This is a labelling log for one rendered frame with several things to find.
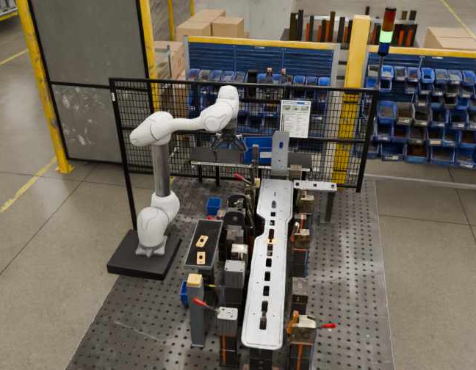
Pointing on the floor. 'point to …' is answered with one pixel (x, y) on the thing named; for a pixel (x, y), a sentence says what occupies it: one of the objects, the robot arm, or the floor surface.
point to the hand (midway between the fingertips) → (228, 160)
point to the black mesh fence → (237, 125)
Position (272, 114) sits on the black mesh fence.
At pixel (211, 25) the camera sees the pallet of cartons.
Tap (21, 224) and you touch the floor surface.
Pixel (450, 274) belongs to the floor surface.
